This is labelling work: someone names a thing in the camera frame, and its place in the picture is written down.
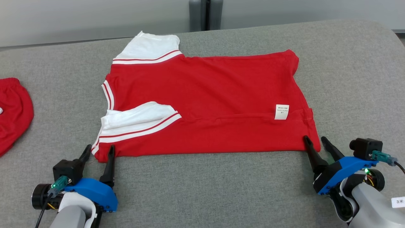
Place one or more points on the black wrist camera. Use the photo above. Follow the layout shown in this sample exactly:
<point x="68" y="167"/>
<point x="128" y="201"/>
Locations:
<point x="365" y="148"/>
<point x="68" y="169"/>

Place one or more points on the grey partition post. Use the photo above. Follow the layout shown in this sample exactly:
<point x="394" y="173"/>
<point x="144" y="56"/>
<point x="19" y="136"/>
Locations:
<point x="197" y="14"/>

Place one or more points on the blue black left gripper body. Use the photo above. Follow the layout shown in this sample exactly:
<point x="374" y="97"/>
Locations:
<point x="98" y="193"/>

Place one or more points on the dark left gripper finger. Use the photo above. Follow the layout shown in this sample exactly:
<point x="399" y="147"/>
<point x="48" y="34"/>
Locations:
<point x="85" y="156"/>
<point x="110" y="167"/>

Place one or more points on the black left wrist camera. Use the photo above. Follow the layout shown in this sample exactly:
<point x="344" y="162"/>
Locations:
<point x="68" y="169"/>

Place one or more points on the white label on right arm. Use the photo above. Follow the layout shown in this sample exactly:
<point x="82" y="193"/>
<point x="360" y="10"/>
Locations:
<point x="398" y="202"/>

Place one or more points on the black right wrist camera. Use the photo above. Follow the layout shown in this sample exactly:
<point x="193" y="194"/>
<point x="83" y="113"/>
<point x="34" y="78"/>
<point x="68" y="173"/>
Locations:
<point x="365" y="148"/>

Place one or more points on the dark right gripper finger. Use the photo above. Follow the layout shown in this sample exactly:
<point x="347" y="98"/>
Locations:
<point x="332" y="150"/>
<point x="314" y="158"/>

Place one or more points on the red white jersey shirt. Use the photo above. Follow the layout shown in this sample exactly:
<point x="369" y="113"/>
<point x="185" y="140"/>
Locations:
<point x="205" y="82"/>

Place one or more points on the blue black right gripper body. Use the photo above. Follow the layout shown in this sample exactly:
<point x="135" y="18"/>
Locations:
<point x="341" y="169"/>

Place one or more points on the red white-trimmed shorts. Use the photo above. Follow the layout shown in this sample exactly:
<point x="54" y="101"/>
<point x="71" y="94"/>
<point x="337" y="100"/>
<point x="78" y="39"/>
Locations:
<point x="14" y="114"/>

